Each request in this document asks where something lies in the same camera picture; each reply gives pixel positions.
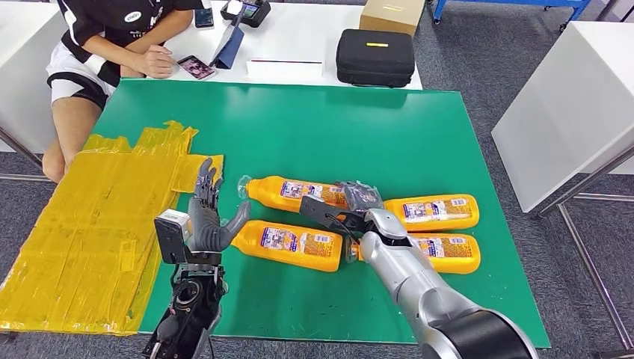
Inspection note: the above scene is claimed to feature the yellow tape sheet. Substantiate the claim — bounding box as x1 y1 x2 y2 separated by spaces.
0 120 225 337

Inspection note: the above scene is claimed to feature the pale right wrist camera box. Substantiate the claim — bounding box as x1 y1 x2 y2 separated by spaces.
299 194 370 234

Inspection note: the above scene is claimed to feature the black handheld controller with screen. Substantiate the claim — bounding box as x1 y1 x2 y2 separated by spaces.
221 0 272 28

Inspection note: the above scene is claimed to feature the tablet in blue case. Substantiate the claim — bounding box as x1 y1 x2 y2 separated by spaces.
209 4 247 70

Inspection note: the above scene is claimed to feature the orange detergent bottle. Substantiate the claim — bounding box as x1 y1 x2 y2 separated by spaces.
230 219 344 273
345 233 482 275
236 174 350 214
382 193 481 233

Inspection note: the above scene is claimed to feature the smartphone with lit screen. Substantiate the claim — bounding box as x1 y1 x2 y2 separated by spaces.
176 55 218 82

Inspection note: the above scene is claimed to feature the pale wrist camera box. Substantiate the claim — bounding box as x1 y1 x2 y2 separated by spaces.
153 209 193 265
299 194 370 234

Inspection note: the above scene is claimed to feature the person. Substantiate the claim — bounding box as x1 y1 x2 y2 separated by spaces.
42 0 215 184

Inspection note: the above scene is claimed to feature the blue metal rack frame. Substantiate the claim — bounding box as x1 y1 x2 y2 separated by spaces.
431 0 594 31

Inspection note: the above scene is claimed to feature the white folded paper card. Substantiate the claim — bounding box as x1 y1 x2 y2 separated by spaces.
246 58 324 85

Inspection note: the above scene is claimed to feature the metal table leg frame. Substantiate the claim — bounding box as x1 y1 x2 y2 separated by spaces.
0 126 56 183
532 144 634 359

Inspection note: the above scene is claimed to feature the brown cardboard box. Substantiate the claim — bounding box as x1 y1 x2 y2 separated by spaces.
359 0 427 37

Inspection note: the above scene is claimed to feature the white side table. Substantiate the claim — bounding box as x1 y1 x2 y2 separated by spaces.
0 0 68 153
490 20 634 214

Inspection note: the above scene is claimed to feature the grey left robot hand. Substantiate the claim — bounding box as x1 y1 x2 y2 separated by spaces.
187 157 253 254

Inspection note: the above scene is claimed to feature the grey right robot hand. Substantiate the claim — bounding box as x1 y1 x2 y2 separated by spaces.
340 180 385 215

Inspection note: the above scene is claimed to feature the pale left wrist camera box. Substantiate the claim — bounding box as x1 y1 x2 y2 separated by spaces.
153 209 193 265

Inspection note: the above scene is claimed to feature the person's right hand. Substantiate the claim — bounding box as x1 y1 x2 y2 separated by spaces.
135 45 179 79

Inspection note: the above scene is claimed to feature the black zip carrying case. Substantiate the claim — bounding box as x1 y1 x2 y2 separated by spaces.
336 28 416 89

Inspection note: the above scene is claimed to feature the green table mat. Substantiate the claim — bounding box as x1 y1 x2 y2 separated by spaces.
90 77 551 349

